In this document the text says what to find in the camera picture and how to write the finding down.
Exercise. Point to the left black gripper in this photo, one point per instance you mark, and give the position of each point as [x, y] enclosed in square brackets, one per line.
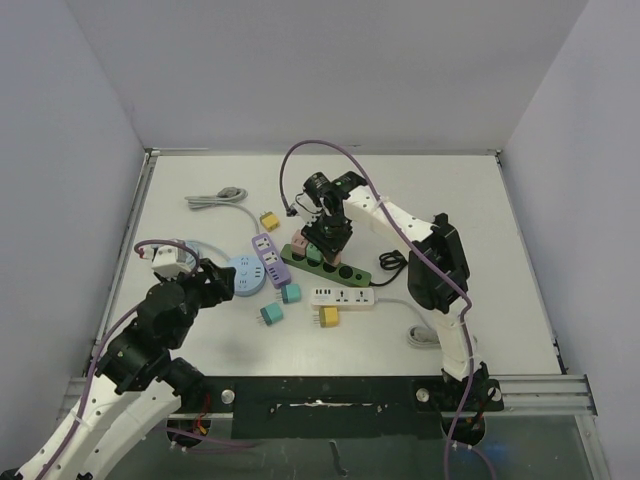
[220, 287]

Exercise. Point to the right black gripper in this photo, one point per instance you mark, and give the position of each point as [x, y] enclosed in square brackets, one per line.
[329, 245]

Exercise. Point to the green plug adapter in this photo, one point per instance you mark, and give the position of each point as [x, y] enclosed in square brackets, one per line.
[313, 253]

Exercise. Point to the teal plug adapter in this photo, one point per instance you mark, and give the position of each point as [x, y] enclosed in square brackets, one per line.
[271, 314]
[290, 293]

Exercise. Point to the yellow plug adapter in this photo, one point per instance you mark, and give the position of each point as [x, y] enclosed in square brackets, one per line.
[269, 221]
[327, 317]

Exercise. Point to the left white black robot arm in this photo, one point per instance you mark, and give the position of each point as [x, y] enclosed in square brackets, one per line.
[135, 383]

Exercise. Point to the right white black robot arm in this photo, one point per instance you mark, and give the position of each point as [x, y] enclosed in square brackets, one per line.
[437, 272]

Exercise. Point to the green power strip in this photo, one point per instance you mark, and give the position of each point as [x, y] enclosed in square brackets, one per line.
[343, 274]

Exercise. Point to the round blue power strip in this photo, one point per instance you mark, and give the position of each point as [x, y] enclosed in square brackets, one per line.
[250, 276]

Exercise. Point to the purple power strip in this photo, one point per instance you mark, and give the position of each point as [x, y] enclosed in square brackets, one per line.
[269, 256]

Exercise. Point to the white power strip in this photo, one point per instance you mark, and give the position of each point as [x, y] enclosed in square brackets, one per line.
[346, 298]

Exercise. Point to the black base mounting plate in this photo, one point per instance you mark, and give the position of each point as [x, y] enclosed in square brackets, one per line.
[340, 407]

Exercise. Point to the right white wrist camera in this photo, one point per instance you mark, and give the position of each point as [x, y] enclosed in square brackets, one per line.
[302, 207]

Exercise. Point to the aluminium rail frame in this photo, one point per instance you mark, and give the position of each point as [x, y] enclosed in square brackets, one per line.
[214, 198]

